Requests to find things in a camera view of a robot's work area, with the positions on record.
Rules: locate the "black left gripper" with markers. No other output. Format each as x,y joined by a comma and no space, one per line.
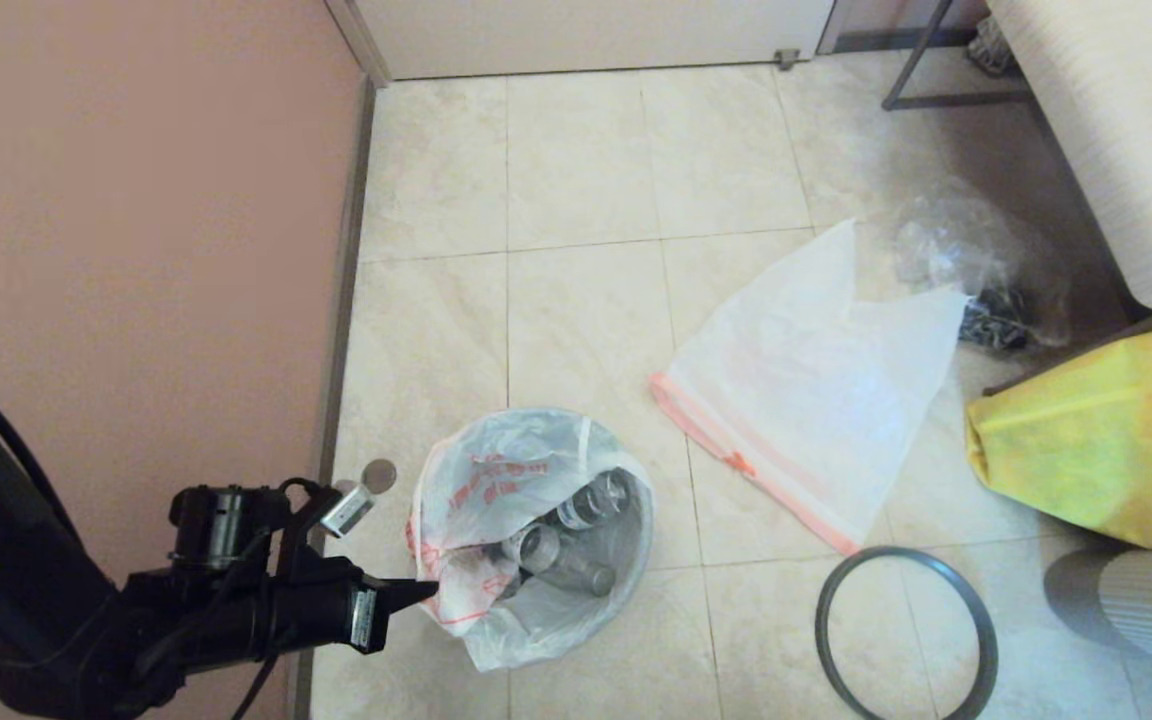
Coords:
321,615

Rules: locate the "white red-printed trash bag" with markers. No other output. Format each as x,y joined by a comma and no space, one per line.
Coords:
496,450

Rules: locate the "black round trash bin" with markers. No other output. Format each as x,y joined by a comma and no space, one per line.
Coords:
631,545

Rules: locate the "crumpled clear plastic bag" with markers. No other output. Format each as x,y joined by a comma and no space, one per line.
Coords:
946,240

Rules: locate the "yellow fabric bag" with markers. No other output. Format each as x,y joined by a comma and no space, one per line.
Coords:
1086,440

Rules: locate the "round metal floor drain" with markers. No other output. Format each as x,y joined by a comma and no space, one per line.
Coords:
384,472

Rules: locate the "clear plastic bottle white label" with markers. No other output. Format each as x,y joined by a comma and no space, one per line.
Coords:
556,562

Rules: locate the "clear plastic bottle dark label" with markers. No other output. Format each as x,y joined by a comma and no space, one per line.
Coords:
591,500

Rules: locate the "white door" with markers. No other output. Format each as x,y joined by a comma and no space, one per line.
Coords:
586,30

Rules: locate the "black crumpled item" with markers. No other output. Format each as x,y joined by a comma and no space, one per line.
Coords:
991,320

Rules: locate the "small metal door stop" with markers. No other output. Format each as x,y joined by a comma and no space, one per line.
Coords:
787,60

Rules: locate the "grey cloth bundle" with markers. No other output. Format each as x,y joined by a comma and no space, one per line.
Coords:
988,48

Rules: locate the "white ribbed table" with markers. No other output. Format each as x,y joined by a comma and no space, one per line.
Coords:
1136,120

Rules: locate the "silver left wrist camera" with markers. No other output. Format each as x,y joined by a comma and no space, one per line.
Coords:
348,508

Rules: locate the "white door frame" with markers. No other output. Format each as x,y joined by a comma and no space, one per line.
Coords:
361,45

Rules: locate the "dark metal table frame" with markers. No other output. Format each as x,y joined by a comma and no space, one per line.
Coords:
956,100

